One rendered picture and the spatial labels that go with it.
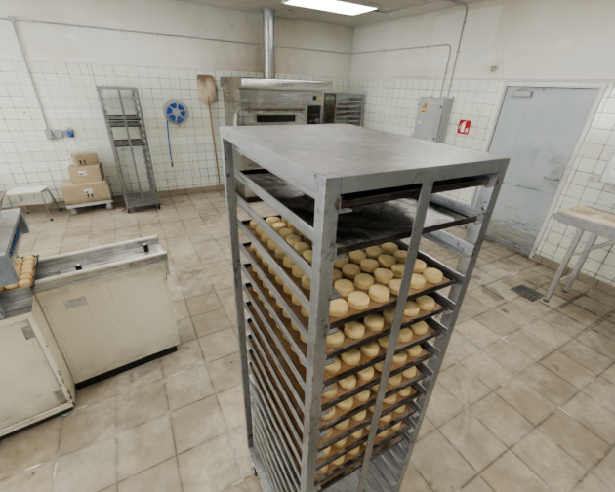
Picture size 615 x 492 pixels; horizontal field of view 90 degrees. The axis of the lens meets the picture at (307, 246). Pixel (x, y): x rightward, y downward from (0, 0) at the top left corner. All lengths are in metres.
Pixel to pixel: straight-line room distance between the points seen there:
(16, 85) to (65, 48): 0.84
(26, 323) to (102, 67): 4.56
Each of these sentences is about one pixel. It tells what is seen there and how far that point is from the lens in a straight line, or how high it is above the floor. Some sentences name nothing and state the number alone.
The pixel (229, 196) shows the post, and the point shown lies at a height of 1.60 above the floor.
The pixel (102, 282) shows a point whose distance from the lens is 2.33.
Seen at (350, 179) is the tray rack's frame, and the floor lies 1.81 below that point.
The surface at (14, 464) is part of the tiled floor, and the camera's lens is 2.68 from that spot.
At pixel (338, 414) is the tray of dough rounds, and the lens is 0.99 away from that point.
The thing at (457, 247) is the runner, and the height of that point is 1.58.
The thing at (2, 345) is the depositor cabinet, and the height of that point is 0.69.
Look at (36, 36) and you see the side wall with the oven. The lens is 6.21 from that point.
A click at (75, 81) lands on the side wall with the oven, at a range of 6.16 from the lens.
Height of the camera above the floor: 1.94
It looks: 27 degrees down
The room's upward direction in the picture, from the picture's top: 2 degrees clockwise
